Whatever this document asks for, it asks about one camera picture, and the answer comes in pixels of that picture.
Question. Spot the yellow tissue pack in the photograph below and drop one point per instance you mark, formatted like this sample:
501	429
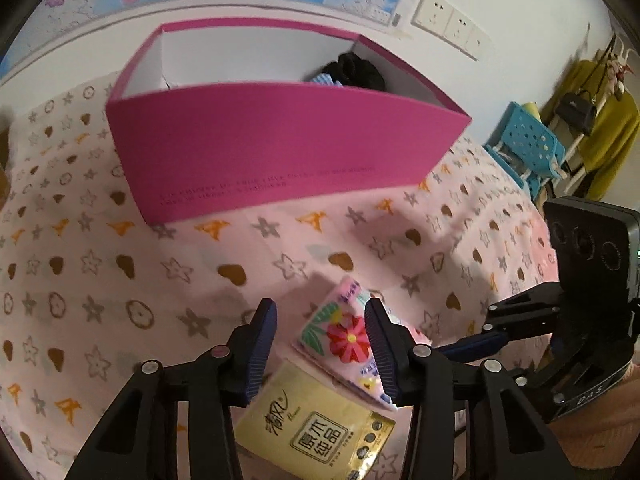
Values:
310	430

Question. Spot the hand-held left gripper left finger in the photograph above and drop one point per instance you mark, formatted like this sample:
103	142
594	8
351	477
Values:
262	345

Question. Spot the blue gingham cloth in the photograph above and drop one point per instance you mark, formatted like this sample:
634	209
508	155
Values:
322	79

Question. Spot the pink cardboard box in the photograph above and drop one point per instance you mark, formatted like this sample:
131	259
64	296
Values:
275	150

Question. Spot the pink printed bedsheet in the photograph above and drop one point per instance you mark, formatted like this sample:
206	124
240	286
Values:
125	270

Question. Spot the blue perforated plastic chair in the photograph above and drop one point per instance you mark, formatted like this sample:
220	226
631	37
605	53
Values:
530	140

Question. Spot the black handbag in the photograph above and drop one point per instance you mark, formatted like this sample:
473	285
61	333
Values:
575	112

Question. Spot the wooden bed frame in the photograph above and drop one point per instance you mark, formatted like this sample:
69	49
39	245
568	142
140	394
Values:
3	160

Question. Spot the mustard yellow garment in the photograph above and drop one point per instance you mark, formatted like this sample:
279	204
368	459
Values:
610	135

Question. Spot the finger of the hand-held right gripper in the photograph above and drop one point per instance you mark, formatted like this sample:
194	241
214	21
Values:
475	345
525	305

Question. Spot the white wall socket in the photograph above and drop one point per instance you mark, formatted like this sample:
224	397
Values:
477	45
460	27
432	10

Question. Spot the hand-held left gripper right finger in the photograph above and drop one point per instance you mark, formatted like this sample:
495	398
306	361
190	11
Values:
380	350

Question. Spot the black cloth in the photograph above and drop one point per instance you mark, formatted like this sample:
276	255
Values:
355	70

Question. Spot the floral tissue pack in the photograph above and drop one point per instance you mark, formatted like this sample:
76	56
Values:
340	340

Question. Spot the white coat rack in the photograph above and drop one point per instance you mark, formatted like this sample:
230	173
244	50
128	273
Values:
616	47

